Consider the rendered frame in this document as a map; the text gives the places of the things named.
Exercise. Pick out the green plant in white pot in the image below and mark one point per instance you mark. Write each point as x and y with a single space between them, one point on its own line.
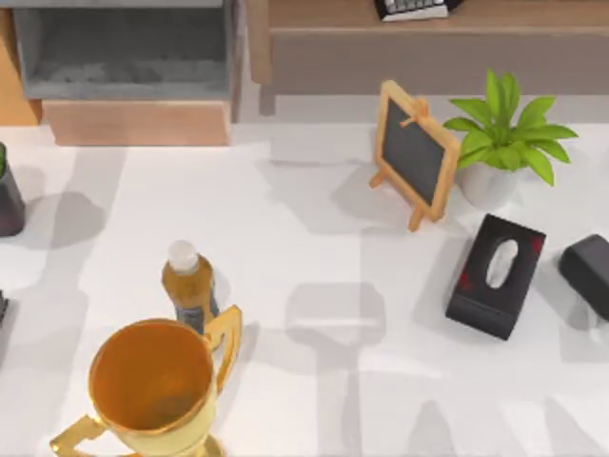
504 138

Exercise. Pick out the wooden shelf unit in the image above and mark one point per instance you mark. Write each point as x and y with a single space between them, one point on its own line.
428 52

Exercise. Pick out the black tissue box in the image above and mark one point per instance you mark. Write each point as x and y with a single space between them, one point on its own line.
495 281

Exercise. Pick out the wooden cupboard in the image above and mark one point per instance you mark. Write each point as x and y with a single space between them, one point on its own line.
12 81

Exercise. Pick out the gold trophy cup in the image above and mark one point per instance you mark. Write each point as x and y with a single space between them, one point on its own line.
152 381

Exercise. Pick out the pale wooden drawer front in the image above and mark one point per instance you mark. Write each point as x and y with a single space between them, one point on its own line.
135 121

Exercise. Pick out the amber bottle with white cap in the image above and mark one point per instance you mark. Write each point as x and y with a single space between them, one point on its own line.
190 285

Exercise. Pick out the dark plant pot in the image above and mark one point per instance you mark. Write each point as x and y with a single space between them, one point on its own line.
8 200

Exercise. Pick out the wooden framed blackboard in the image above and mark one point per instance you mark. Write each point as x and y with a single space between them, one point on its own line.
414 154

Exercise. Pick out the black rounded box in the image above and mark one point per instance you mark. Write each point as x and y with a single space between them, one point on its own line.
587 271

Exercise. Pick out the grey pierced drawer inside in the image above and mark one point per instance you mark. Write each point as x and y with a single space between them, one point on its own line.
123 52

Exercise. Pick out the black and white keyboard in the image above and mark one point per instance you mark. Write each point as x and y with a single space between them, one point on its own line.
411 8

